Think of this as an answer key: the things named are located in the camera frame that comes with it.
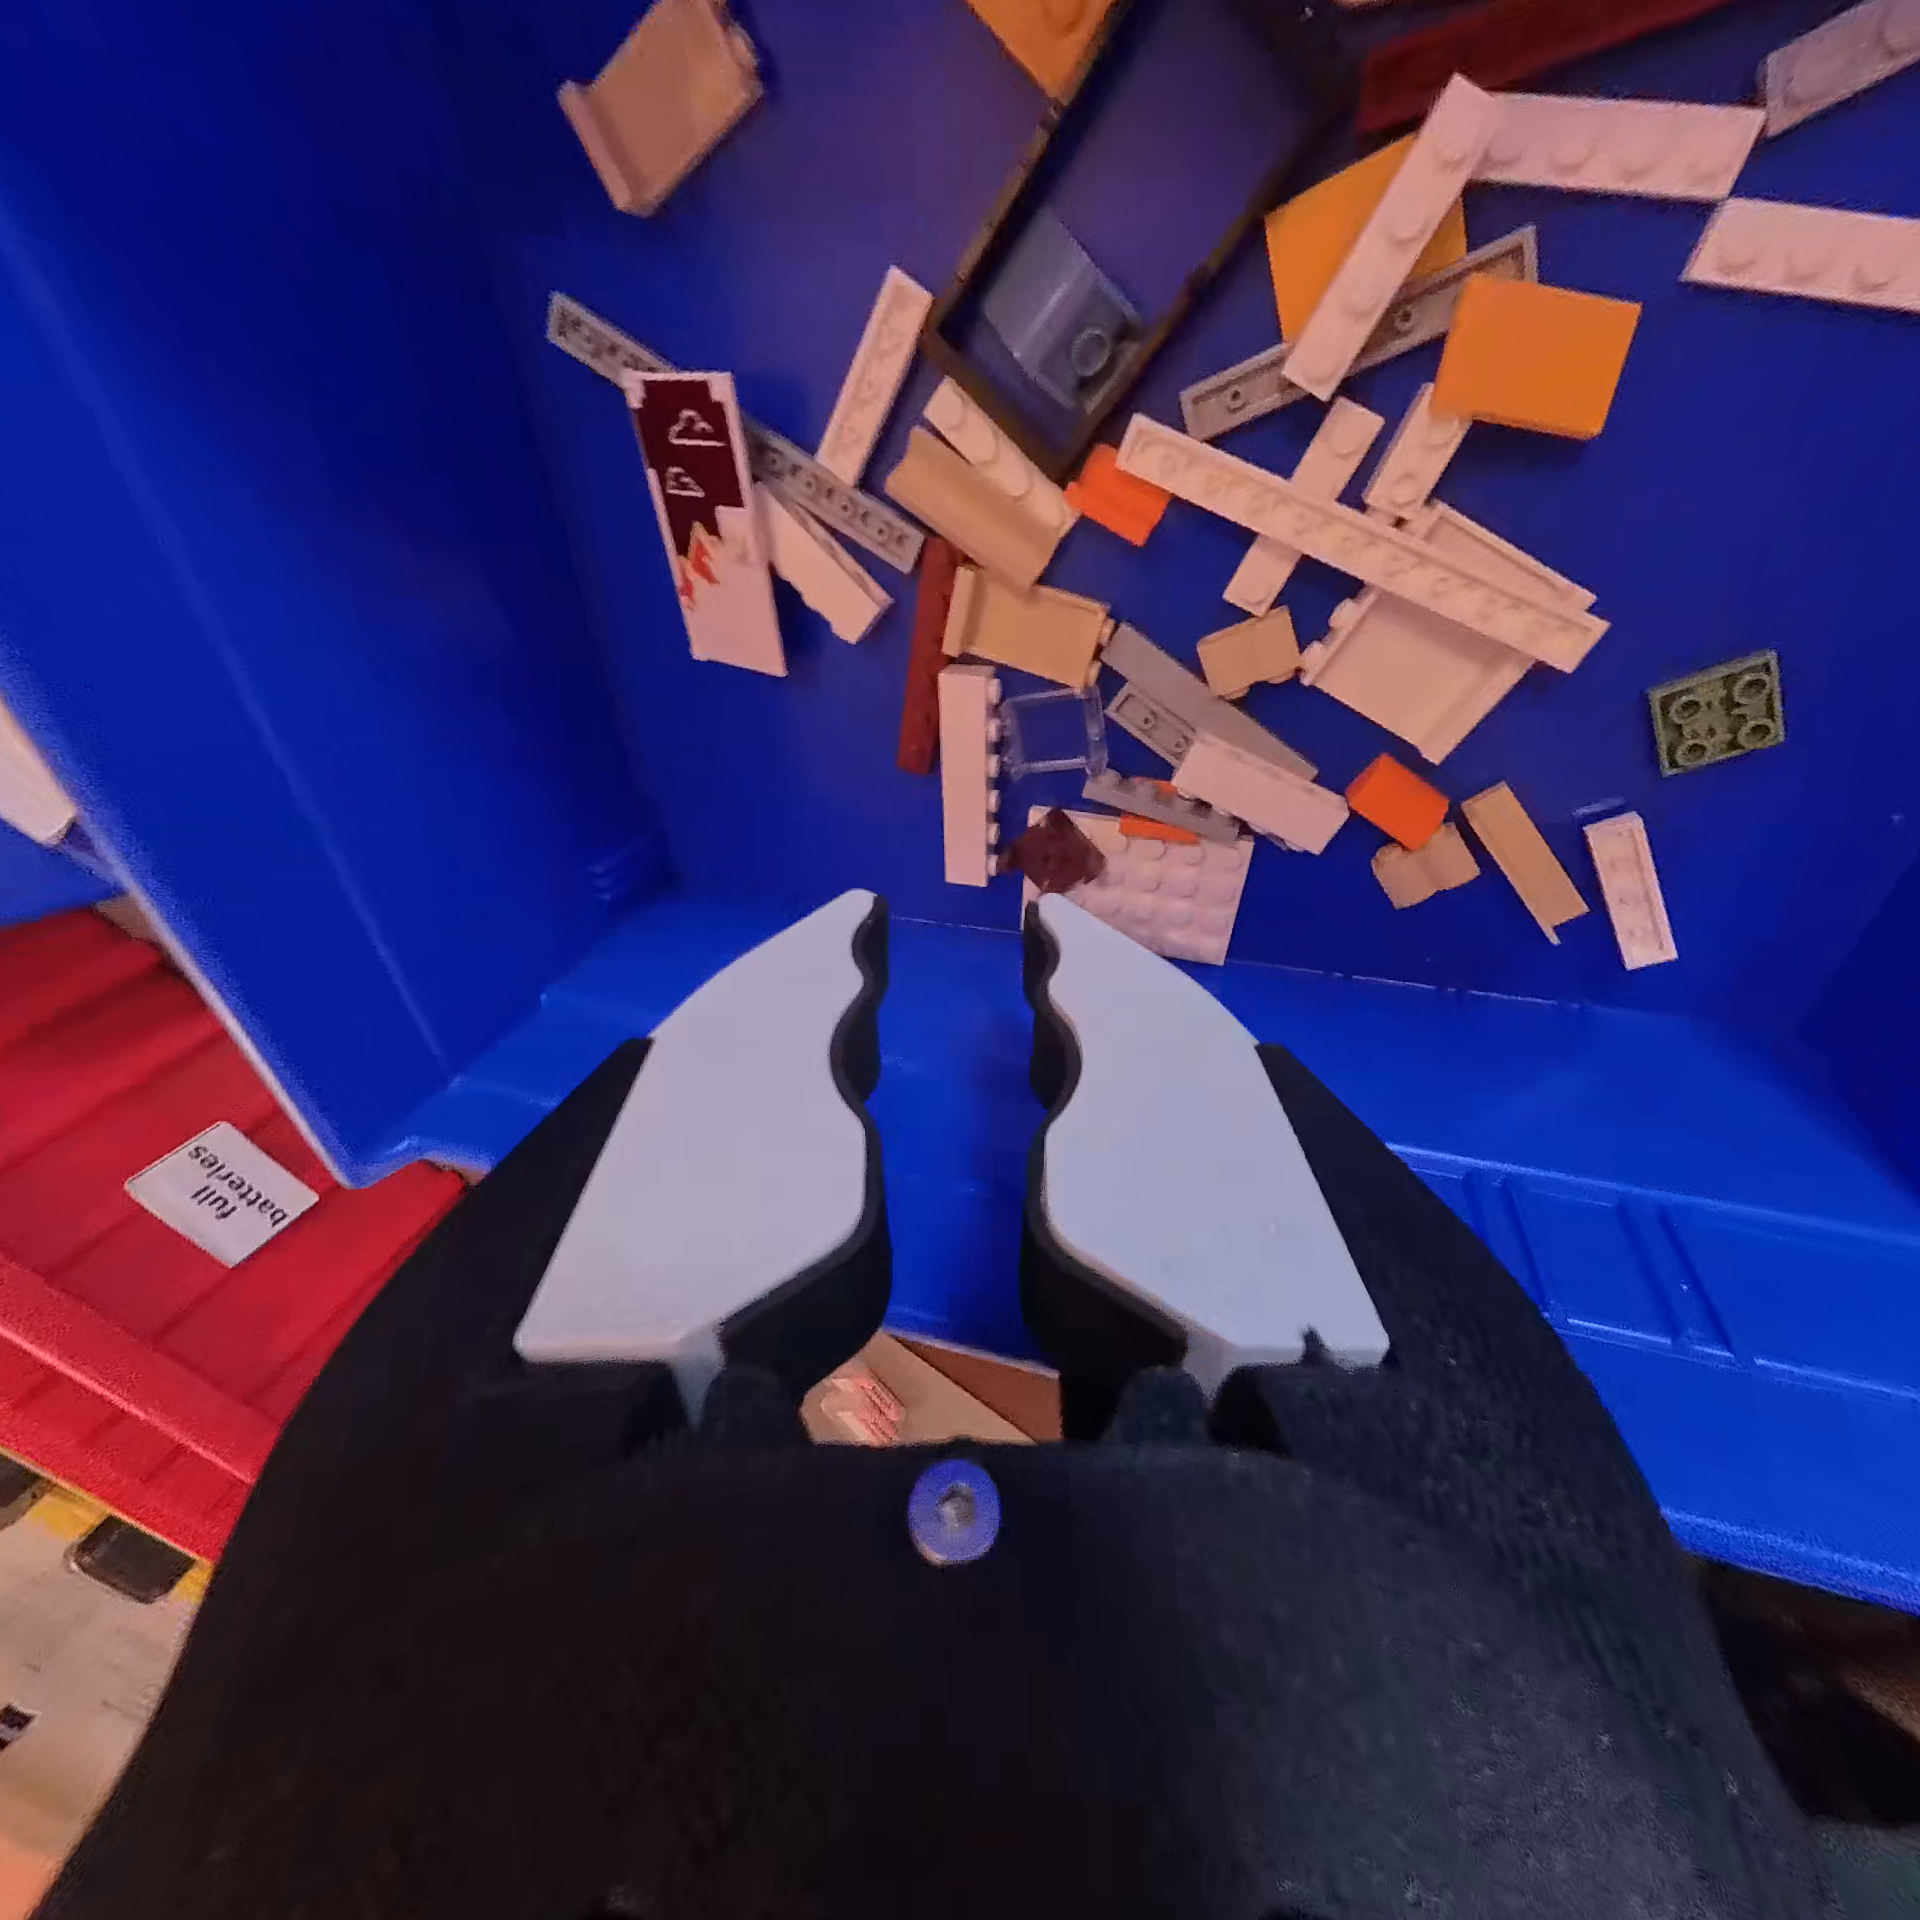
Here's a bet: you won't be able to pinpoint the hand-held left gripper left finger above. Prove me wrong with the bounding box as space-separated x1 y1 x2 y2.
511 889 888 1420

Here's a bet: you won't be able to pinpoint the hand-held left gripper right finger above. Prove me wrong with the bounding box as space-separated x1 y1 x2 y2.
1024 896 1391 1397

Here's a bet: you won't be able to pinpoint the blue plastic bin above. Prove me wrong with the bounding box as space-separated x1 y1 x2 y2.
0 0 1920 1613

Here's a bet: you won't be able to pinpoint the light wood side desk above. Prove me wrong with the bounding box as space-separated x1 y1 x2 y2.
800 1328 1065 1448

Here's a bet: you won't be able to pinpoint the red plastic bin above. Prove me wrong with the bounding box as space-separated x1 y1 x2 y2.
0 906 466 1565

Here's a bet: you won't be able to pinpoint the scattered assorted lego bricks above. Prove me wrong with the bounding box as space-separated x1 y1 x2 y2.
544 0 1920 969

